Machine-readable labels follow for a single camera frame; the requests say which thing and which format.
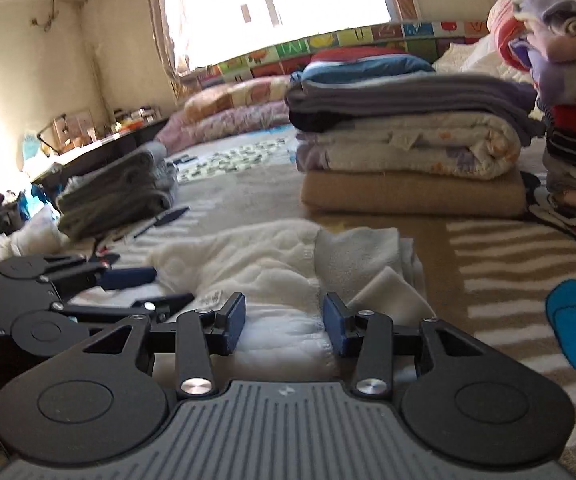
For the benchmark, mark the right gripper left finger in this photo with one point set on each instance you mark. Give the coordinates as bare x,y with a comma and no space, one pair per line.
201,334

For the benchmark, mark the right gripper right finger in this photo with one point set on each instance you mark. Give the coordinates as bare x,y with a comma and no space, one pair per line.
363,340

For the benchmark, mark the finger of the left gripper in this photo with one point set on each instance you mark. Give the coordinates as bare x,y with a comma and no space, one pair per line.
155,308
119,279

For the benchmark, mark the white quilted baby garment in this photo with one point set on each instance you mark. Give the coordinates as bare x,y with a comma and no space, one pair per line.
283,268

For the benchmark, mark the grey folded clothes stack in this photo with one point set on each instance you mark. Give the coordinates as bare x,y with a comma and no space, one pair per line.
136,187

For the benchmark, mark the floral white rolled garment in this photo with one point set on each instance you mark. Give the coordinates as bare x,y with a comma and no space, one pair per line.
39,236

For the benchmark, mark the dark wooden desk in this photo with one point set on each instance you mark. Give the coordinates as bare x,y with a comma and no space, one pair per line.
95,156

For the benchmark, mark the Mickey Mouse fleece blanket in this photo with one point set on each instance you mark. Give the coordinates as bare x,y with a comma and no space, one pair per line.
487,276

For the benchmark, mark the beige folded blanket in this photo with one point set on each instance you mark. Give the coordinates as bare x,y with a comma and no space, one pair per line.
412,193

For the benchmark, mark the floral white folded quilt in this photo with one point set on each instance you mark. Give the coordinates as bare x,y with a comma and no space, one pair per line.
469,145

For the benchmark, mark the pink purple comforter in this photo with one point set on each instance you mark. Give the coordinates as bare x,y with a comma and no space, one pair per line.
179,133

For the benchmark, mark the purple grey folded blanket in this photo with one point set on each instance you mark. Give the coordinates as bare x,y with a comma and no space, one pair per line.
316,107

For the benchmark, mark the orange floral pillow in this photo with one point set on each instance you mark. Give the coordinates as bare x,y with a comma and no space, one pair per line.
222,97

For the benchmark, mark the colourful alphabet foam mat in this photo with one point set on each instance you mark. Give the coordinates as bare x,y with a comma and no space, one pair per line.
427,40

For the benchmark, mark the blue folded blanket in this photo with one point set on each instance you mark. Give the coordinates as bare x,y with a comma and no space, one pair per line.
347,72

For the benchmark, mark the lavender folded pajamas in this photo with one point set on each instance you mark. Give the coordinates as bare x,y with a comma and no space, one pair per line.
555,82

